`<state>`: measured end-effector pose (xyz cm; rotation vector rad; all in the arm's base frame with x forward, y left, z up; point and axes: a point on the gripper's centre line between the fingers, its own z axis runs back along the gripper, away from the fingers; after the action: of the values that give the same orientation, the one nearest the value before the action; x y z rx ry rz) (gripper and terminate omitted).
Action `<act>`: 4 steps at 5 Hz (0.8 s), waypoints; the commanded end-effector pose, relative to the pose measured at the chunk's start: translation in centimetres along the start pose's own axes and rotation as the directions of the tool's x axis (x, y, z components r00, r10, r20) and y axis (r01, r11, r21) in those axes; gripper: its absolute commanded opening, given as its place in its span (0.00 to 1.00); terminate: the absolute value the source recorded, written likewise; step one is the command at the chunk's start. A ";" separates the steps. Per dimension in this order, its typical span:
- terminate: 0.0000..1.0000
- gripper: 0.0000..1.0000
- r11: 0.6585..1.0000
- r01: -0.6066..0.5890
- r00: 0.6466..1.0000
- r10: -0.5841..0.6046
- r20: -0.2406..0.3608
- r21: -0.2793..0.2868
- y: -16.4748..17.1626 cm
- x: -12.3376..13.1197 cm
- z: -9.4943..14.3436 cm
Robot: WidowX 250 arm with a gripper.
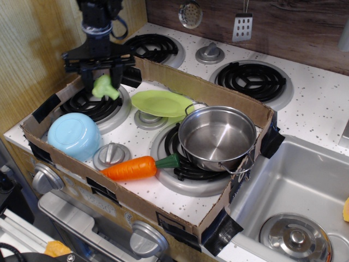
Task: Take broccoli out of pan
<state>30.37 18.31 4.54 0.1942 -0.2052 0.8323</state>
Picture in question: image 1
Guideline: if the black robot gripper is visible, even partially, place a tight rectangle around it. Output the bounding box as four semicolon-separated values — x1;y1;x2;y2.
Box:
62;26;135;92

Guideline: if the light blue plastic bowl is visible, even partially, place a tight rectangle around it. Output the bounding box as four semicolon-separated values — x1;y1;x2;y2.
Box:
47;112;101;162

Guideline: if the front left stove burner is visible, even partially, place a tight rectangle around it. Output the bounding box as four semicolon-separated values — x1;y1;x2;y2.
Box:
53;86;131;134

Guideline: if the front right stove burner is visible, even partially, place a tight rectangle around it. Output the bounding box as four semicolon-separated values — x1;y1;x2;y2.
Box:
150;123;231;197

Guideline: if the silver oven knob right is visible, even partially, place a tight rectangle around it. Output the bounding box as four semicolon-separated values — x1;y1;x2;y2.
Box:
130;221;169;258

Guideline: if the orange object in sink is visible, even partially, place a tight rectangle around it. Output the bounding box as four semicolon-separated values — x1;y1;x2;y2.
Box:
342;198;349;222

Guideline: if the stove burner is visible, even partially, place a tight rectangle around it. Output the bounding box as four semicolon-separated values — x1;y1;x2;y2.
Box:
124;34;185;69
209;60;294;111
150;123;231;197
53;86;131;134

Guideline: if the silver stove knob middle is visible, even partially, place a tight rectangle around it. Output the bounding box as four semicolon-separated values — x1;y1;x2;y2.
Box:
134;110;169;130

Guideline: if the silver stove knob back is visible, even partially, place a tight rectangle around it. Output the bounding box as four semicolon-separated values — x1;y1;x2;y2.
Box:
195;43;225;64

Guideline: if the silver oven knob left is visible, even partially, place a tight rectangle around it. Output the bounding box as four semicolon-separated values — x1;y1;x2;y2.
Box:
32;163;65;195

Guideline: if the silver stove knob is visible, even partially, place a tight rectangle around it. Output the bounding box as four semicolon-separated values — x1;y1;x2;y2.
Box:
195;43;225;64
134;110;169;130
93;142;131;170

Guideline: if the back right stove burner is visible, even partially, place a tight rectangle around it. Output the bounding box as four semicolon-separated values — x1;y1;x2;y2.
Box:
209;60;294;111

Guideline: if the stainless steel pan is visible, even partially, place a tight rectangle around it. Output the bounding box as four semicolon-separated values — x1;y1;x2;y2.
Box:
178;105;257;175

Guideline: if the orange object bottom left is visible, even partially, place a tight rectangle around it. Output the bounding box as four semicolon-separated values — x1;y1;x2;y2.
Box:
44;240;71;258

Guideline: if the green toy broccoli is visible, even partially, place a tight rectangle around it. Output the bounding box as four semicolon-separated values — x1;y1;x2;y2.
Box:
92;75;119;100

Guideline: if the back left stove burner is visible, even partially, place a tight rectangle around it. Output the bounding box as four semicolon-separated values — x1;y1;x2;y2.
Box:
124;34;185;69

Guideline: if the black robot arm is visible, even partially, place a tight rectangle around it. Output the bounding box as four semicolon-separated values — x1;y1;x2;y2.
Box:
62;1;135;91

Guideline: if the silver toy sink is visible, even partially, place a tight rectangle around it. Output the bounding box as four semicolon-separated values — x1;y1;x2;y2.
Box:
224;136;348;261

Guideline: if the silver oven knob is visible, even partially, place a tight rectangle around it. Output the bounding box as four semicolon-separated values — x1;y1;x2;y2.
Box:
32;163;65;195
130;221;169;258

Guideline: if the black cable bottom left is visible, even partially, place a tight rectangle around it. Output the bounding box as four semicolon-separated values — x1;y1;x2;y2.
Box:
0;241;27;262

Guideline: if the silver stove knob front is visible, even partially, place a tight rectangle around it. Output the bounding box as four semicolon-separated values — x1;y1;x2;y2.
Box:
93;142;131;170

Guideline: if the stainless steel pot lid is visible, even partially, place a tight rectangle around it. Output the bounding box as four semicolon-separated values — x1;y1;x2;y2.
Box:
258;213;333;261

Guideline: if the hanging metal spatula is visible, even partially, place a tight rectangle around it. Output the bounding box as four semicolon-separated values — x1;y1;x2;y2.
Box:
232;1;253;43

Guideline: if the hanging metal strainer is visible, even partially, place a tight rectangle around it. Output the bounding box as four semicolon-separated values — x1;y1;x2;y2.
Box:
178;1;203;29

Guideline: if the silver oven door handle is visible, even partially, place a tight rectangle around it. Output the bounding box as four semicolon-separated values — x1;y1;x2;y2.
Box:
38;193;140;261

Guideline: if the green plastic plate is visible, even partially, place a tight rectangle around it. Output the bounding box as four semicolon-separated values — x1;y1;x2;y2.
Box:
131;90;192;118

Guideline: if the orange toy carrot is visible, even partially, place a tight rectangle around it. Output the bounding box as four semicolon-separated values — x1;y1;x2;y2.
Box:
100;153;180;181

